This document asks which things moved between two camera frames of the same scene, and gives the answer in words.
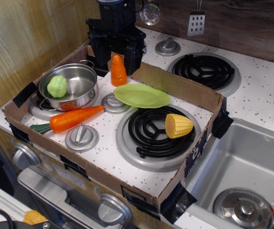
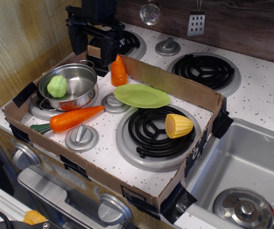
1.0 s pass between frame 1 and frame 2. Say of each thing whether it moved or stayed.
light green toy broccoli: stayed
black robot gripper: moved
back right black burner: stayed
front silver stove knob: stayed
